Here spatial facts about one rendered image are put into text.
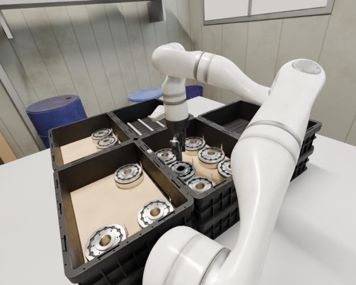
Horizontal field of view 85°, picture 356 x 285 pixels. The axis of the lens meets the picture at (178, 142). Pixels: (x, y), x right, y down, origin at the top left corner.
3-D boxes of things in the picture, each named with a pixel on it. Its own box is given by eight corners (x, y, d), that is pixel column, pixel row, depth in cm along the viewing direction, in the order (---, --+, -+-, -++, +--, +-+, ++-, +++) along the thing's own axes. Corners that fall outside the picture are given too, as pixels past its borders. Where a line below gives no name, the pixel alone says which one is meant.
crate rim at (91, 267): (197, 207, 48) (196, 201, 47) (70, 288, 36) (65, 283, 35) (137, 143, 78) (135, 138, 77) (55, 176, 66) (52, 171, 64)
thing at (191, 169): (200, 171, 67) (200, 170, 67) (176, 184, 63) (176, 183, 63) (184, 158, 75) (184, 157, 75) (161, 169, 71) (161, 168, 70)
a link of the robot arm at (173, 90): (172, 94, 64) (159, 103, 57) (166, 42, 56) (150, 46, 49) (192, 95, 61) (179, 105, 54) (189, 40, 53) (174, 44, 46)
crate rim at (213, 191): (272, 160, 61) (274, 154, 60) (198, 207, 48) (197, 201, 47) (195, 120, 91) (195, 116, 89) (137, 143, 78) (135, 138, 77)
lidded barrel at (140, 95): (157, 122, 306) (151, 85, 275) (177, 132, 273) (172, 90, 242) (130, 133, 282) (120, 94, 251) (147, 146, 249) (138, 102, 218)
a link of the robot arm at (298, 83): (335, 61, 39) (312, 145, 26) (311, 99, 47) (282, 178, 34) (289, 50, 42) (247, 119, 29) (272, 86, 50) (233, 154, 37)
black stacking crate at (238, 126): (315, 149, 78) (323, 124, 72) (268, 181, 66) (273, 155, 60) (239, 119, 108) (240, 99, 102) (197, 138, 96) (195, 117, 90)
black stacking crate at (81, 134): (140, 162, 83) (135, 140, 77) (67, 195, 71) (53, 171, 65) (113, 130, 113) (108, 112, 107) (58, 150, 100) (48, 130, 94)
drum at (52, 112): (97, 145, 264) (76, 90, 224) (107, 163, 226) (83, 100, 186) (56, 159, 244) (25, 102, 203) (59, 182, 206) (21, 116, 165)
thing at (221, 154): (230, 155, 73) (230, 154, 73) (209, 167, 69) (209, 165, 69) (212, 145, 81) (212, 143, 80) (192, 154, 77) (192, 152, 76)
